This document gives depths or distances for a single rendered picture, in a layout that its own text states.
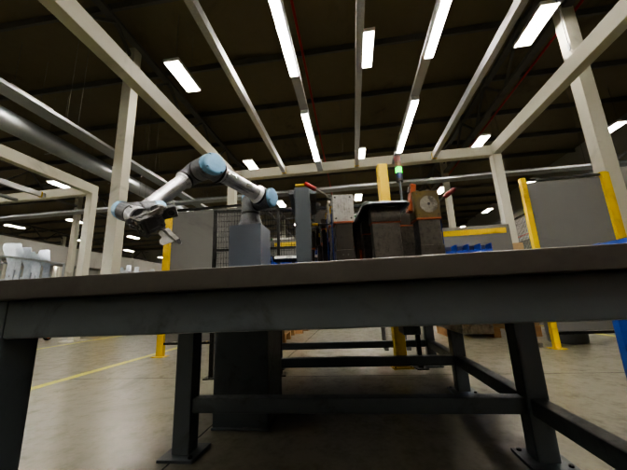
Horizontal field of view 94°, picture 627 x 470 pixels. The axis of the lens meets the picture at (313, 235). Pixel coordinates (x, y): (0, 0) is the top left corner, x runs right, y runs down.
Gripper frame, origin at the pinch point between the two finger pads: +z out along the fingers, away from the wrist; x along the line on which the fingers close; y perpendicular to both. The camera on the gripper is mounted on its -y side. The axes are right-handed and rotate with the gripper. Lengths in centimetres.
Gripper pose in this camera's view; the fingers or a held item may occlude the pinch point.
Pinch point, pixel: (175, 225)
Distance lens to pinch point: 113.7
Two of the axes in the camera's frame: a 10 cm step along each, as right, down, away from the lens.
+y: -5.4, 5.0, -6.8
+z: 8.3, 2.3, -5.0
